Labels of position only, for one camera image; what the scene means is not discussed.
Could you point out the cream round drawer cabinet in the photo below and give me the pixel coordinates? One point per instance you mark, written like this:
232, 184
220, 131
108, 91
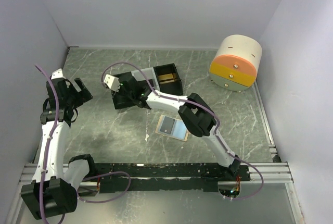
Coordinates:
236, 63

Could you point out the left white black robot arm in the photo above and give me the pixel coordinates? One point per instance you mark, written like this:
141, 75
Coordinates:
51, 184

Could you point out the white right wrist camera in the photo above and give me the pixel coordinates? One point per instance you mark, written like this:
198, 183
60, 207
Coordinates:
111, 82

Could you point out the black right tray bin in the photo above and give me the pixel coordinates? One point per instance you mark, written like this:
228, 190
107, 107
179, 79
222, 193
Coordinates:
175, 88

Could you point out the beige leather card holder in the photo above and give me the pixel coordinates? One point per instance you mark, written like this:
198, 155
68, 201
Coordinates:
179, 131

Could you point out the gold card in bin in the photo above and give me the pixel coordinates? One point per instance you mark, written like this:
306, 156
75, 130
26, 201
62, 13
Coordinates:
168, 78

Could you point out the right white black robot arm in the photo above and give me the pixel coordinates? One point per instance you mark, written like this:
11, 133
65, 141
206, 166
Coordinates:
197, 116

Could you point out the black left tray bin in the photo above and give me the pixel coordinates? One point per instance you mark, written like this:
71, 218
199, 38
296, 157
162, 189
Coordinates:
127, 91

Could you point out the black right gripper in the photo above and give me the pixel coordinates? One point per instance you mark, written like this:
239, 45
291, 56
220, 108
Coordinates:
119, 92

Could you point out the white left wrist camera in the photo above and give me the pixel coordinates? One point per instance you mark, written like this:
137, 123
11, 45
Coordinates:
57, 74

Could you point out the black tray bin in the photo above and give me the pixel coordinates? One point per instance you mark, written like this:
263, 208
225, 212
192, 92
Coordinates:
175, 88
127, 91

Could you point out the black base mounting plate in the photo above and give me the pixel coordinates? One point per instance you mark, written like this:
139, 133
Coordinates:
118, 177

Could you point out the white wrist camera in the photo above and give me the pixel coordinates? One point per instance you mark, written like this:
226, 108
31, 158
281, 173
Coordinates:
57, 74
111, 82

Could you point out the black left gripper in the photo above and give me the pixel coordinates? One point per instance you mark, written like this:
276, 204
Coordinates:
82, 96

